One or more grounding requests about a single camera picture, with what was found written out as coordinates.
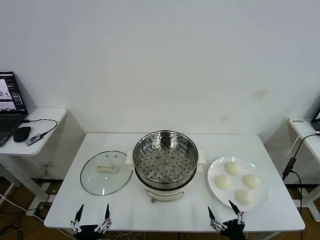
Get black laptop with bright screen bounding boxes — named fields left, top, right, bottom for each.
left=0, top=71, right=29, bottom=148

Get grey usb hub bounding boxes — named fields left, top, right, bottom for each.
left=26, top=134, right=42, bottom=147

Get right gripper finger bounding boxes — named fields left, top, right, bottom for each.
left=207, top=206, right=227, bottom=231
left=228, top=199, right=245, bottom=226

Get black usb hub cable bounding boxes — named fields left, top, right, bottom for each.
left=21, top=118, right=59, bottom=138

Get round glass pot lid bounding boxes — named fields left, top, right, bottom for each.
left=80, top=149, right=134, bottom=197

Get perforated steel steamer basket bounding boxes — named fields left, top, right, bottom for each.
left=124, top=129, right=208, bottom=185

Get white side table with sticker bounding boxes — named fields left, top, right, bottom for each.
left=287, top=116, right=320, bottom=222

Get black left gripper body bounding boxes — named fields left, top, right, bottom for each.
left=73, top=224, right=106, bottom=235

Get white floor power strip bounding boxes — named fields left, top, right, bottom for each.
left=25, top=206, right=45, bottom=217

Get white side table with mouse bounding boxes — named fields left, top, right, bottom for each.
left=0, top=107, right=68, bottom=203

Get white steamed baozi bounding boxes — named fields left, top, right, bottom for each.
left=241, top=173, right=262, bottom=189
left=224, top=161, right=243, bottom=177
left=214, top=174, right=233, bottom=191
left=235, top=188, right=255, bottom=206

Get white electric cooker pot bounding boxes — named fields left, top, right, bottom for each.
left=133, top=163, right=205, bottom=204

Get black computer mouse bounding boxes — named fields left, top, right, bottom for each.
left=12, top=126, right=32, bottom=143

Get white round plate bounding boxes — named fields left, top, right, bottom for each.
left=207, top=156, right=271, bottom=213

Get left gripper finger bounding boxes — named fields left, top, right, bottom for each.
left=94, top=202, right=112, bottom=234
left=69, top=204, right=85, bottom=234

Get white laptop cable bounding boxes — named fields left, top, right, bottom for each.
left=287, top=129, right=319, bottom=156

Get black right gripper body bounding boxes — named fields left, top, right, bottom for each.
left=219, top=218, right=247, bottom=240

